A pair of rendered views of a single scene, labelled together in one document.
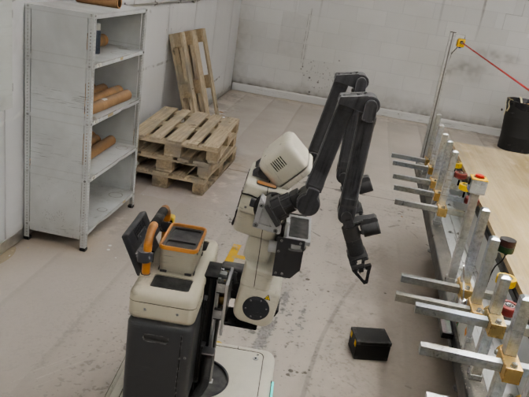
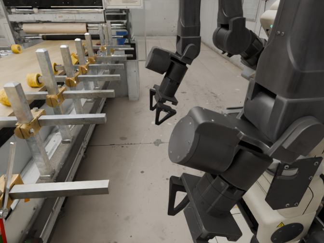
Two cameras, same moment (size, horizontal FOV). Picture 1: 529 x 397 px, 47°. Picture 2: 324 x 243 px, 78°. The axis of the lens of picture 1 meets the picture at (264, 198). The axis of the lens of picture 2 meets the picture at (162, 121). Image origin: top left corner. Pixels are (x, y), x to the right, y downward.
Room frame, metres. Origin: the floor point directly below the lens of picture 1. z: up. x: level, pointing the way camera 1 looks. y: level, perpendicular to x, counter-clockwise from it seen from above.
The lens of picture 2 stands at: (2.57, -0.48, 1.33)
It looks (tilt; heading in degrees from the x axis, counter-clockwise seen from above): 30 degrees down; 169
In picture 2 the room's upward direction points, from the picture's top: straight up
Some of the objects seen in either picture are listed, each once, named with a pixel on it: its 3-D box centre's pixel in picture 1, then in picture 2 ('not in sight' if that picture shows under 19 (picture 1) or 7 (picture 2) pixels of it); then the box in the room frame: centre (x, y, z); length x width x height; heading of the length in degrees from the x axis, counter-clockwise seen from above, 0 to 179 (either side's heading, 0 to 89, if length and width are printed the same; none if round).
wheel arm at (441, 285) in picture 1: (453, 288); not in sight; (2.33, -0.84, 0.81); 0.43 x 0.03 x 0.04; 83
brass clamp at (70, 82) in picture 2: not in sight; (73, 79); (1.35, -0.77, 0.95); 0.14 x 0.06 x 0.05; 173
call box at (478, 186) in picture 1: (477, 185); not in sight; (2.63, -0.93, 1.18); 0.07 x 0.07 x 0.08; 83
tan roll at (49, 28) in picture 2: not in sight; (72, 28); (-0.53, -1.09, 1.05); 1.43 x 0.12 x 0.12; 83
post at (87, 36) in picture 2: not in sight; (93, 65); (0.88, -0.71, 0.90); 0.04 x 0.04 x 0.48; 83
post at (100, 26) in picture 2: not in sight; (103, 50); (0.38, -0.65, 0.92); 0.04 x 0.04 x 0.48; 83
